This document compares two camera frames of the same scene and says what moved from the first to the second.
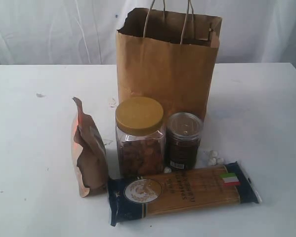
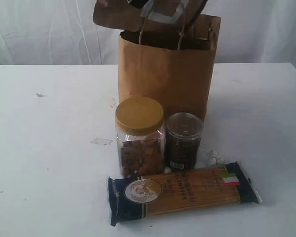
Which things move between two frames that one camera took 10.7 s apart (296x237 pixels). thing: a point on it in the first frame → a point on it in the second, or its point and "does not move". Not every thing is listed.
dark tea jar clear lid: x=183 y=135 does not move
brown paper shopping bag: x=168 y=56 does not move
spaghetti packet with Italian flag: x=142 y=196 does not move
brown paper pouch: x=89 y=152 → x=179 y=15
